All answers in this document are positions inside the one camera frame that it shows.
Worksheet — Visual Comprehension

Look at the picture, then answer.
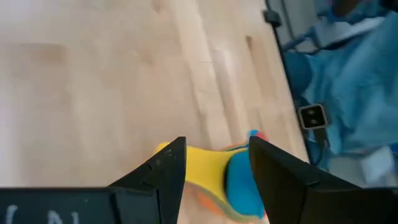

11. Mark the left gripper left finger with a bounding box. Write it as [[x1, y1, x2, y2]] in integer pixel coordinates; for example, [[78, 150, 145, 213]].
[[108, 136, 188, 224]]

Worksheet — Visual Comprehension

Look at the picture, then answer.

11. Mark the yellow measuring cup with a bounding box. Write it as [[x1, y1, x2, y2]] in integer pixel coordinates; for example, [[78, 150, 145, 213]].
[[154, 142, 250, 203]]

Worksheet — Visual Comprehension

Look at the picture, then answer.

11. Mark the silver-framed black box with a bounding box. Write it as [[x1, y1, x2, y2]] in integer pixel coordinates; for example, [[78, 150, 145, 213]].
[[297, 103, 329, 131]]

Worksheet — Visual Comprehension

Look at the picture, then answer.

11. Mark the light blue measuring cup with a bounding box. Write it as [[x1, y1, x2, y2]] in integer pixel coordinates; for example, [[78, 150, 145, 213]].
[[224, 150, 267, 219]]

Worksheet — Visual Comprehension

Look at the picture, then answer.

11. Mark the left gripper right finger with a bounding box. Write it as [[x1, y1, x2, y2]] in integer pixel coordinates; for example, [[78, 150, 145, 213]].
[[248, 135, 398, 224]]

